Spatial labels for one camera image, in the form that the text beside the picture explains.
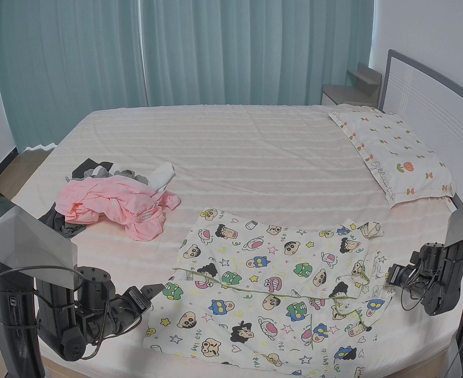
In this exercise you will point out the white printed pillow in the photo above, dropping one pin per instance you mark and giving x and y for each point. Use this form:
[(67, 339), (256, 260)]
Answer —
[(393, 148)]

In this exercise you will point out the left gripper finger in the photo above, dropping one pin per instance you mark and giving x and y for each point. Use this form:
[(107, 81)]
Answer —
[(152, 289)]

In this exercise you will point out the bed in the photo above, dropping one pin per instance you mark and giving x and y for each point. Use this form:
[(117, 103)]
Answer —
[(235, 152)]

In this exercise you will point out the white garment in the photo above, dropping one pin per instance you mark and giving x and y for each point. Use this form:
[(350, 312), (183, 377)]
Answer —
[(162, 175)]

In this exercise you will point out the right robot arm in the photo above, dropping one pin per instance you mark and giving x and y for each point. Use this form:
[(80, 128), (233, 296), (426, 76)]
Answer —
[(460, 258)]

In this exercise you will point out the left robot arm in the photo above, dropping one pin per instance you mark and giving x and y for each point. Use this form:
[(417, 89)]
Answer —
[(11, 289)]

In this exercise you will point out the grey bedside table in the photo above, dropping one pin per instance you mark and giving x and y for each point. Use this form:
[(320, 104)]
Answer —
[(341, 93)]

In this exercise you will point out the white printed pyjama top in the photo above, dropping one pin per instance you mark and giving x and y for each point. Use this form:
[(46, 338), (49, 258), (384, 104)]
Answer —
[(255, 282)]

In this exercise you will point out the blue-green curtain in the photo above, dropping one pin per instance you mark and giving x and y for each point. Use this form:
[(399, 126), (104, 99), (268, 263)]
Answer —
[(255, 34), (70, 53)]

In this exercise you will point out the pink garment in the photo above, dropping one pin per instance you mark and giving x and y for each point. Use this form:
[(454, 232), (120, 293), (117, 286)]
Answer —
[(117, 207)]

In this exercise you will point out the black garment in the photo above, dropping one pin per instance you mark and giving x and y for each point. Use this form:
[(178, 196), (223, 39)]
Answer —
[(58, 223)]

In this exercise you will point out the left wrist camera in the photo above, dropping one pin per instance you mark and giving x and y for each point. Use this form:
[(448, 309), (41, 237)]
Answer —
[(139, 301)]

